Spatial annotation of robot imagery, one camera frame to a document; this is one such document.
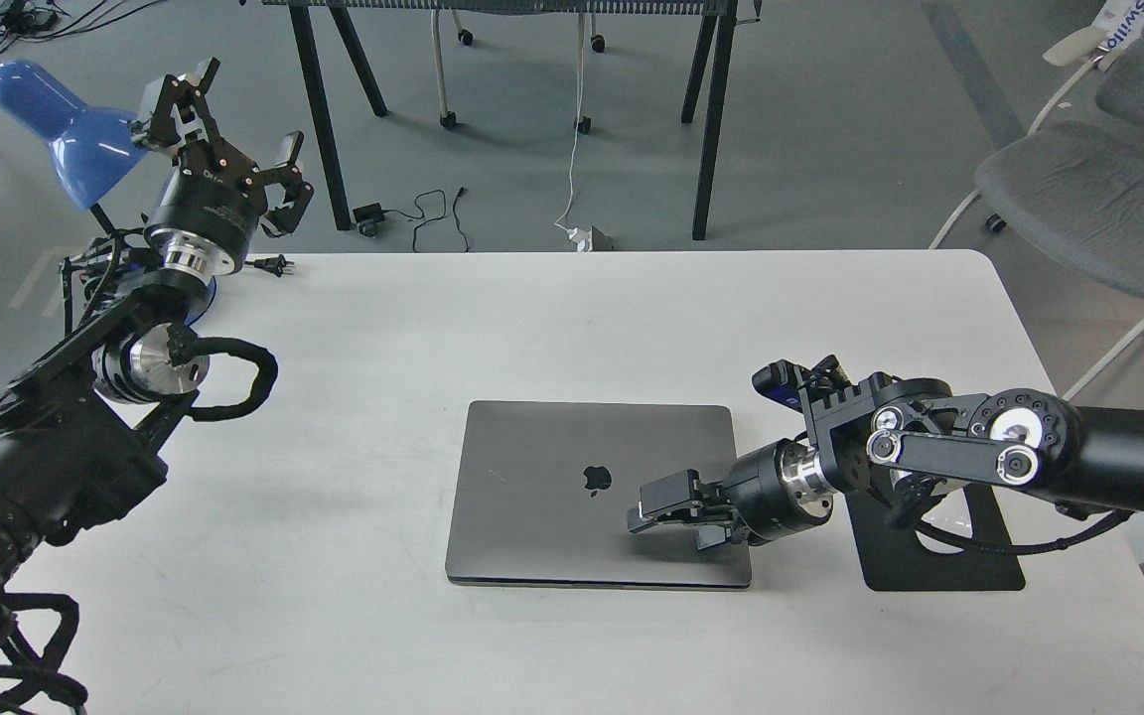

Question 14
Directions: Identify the white charger cable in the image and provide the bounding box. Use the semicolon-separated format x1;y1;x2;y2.
554;10;615;251

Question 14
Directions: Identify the black cable bundle on floor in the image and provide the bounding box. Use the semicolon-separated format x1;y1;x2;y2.
0;0;170;93

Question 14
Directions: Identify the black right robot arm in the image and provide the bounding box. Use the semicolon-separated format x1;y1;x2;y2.
627;355;1144;556

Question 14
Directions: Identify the grey office chair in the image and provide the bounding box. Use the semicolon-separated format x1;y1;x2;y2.
956;26;1144;399

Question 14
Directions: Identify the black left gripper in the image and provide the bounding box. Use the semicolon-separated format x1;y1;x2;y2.
130;56;313;276

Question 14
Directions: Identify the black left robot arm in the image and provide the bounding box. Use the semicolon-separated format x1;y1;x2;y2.
0;58;313;714

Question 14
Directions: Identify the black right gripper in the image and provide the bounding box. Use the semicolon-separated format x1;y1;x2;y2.
626;440;834;553

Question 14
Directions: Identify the black background table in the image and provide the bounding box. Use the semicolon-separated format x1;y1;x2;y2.
273;1;758;241

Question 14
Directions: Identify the blue desk lamp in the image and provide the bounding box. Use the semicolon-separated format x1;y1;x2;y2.
0;59;146;232

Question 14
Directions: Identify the grey laptop computer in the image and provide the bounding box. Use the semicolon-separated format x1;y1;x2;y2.
445;402;750;590

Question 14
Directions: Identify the black power plug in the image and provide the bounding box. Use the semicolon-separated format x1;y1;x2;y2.
243;254;296;279

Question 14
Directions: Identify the black mouse pad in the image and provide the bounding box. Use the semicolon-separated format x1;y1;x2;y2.
845;494;1026;591

